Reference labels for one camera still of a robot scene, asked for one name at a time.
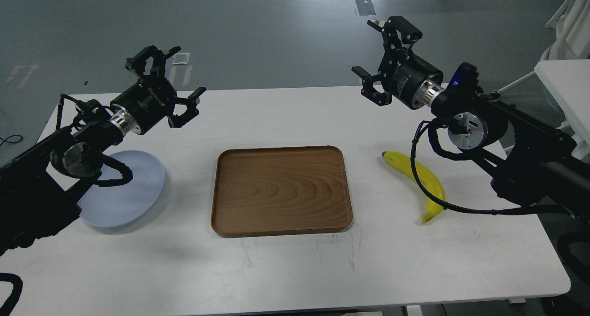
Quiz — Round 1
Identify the yellow banana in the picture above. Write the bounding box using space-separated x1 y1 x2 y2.
382 151 446 223

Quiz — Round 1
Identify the white side table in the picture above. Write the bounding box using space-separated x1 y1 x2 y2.
534 59 590 143

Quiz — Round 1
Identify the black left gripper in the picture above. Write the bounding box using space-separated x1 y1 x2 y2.
110 46 207 136

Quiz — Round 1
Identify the brown wooden tray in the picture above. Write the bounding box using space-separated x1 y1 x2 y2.
211 145 353 238

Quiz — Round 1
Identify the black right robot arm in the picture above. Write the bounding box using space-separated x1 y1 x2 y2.
351 16 590 219

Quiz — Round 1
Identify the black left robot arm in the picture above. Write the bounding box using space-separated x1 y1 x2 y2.
0 46 206 253

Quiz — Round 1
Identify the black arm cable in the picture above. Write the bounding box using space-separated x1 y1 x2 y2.
410 119 572 216
0 273 23 316

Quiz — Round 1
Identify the light blue plate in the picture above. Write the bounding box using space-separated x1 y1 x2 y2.
78 150 165 228

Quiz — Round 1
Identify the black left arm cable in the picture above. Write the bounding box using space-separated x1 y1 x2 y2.
0 273 23 316

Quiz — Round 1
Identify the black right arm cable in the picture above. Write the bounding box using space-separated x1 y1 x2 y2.
410 119 572 216

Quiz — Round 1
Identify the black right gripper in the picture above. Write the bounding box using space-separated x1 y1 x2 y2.
351 16 444 110

